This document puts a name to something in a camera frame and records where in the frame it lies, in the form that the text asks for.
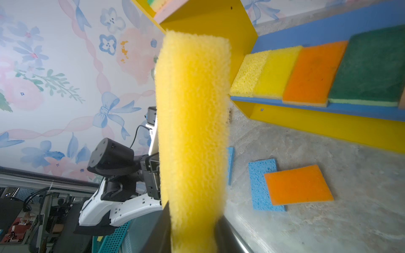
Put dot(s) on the dark green scrub sponge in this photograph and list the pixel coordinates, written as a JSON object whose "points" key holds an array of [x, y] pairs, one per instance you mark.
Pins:
{"points": [[372, 71]]}

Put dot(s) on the orange scrub sponge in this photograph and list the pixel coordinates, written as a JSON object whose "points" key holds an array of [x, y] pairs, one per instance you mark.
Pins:
{"points": [[314, 74]]}

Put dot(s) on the light blue sponge right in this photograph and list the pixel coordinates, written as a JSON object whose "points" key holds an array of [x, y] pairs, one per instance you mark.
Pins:
{"points": [[260, 194]]}

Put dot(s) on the pale yellow sponge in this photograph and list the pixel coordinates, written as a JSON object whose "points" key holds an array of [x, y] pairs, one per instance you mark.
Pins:
{"points": [[302, 185]]}

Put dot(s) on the light blue sponge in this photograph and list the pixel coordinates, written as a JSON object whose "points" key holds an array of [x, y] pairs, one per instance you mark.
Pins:
{"points": [[231, 153], [260, 194]]}

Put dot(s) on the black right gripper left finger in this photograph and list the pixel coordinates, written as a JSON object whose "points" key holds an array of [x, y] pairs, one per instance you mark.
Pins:
{"points": [[159, 240]]}

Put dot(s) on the pink orange sponge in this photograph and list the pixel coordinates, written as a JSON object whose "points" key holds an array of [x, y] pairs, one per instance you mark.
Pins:
{"points": [[402, 101]]}

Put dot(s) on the yellow scrub sponge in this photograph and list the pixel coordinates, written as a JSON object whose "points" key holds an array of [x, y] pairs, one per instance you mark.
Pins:
{"points": [[276, 73]]}

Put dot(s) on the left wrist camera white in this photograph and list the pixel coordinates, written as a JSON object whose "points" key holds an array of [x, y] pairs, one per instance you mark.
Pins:
{"points": [[152, 125]]}

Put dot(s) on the light blue sponge left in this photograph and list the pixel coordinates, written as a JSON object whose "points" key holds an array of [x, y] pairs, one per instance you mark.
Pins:
{"points": [[231, 153]]}

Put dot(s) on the yellow shelf unit frame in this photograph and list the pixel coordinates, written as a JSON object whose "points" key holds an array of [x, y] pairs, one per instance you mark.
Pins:
{"points": [[228, 19]]}

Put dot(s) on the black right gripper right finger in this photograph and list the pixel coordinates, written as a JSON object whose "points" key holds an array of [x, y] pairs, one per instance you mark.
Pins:
{"points": [[228, 240]]}

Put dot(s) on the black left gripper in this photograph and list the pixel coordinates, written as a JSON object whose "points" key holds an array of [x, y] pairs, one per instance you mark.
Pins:
{"points": [[150, 166]]}

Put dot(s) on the porous yellow sponge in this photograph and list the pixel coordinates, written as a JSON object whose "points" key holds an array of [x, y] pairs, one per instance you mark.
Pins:
{"points": [[248, 74]]}

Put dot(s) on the pink upper shelf board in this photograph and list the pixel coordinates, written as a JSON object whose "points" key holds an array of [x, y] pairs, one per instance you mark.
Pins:
{"points": [[168, 9]]}

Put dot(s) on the bright green scrub sponge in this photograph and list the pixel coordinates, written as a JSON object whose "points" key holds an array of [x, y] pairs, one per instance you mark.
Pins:
{"points": [[156, 5]]}

